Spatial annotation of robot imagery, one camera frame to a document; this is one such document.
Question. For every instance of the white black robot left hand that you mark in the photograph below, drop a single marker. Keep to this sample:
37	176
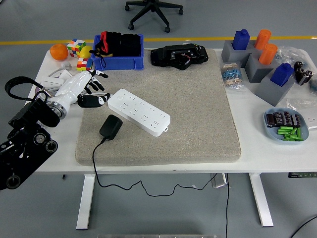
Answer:
74	85

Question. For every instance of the black plug adapter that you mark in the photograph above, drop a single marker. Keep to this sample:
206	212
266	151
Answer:
110	126

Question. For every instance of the white power strip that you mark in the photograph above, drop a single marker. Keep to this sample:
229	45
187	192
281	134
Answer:
138	111

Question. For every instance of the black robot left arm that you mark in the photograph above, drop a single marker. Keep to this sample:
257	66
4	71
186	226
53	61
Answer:
27	138

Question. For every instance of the white round plug head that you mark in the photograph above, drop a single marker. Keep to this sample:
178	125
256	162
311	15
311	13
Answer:
66	65

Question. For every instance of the yellow lemon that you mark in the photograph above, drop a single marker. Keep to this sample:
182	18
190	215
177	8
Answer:
86	52

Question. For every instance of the orange fruit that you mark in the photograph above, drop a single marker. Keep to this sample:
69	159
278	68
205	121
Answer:
59	52

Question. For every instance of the white-edged puzzle cube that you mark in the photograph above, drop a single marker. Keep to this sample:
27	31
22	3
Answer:
76	47

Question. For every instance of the blue plastic bin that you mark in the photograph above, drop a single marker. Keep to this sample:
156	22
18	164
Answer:
119	63

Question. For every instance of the black foam block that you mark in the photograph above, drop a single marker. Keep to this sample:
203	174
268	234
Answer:
130	44

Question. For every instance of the black mechanical device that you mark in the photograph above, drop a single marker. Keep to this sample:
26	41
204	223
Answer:
173	55

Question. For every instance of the black office chair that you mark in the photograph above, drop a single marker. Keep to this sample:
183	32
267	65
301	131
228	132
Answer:
154	10

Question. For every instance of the grey-brown mat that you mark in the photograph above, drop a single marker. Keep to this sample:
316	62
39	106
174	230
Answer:
185	111

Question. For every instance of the white table leg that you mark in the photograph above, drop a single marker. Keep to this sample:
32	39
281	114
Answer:
261	200
85	203

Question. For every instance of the grey holder block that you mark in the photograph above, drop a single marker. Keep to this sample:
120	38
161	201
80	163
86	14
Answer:
229	54
252	45
272	93
256	72

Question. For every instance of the clear bag of resistors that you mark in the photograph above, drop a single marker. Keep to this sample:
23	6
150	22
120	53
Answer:
232	77

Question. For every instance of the blue square peg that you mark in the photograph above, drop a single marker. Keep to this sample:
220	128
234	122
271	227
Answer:
281	74
240	39

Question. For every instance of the silver box under table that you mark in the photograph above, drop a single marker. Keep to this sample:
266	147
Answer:
219	181

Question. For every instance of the orange cylinder peg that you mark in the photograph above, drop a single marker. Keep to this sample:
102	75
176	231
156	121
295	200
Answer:
263	39
268	54

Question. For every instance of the small black capacitor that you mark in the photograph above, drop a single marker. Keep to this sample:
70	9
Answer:
278	119
288	118
296	121
270	120

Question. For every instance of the light blue tray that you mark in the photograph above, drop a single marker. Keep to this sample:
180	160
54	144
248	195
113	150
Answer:
272	134

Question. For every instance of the green battery cell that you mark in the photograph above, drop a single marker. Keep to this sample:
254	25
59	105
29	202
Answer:
283	132
292	136
291	139
284	128
298	132
293	132

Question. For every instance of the crumpled clear plastic bag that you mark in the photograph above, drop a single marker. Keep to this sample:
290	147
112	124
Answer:
292	54

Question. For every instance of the black table control panel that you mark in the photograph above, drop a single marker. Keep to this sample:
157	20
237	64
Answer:
302	175

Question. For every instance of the white square switch plate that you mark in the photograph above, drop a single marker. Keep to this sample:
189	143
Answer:
67	75

